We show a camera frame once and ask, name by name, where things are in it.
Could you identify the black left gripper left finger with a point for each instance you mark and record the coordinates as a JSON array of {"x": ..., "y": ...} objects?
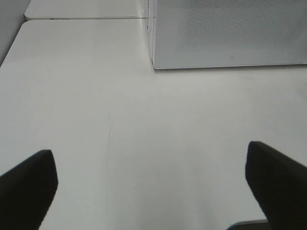
[{"x": 27, "y": 191}]

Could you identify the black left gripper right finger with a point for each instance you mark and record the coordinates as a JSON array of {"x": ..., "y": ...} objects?
[{"x": 279, "y": 184}]

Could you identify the white microwave door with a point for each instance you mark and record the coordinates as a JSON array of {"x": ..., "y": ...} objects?
[{"x": 226, "y": 33}]

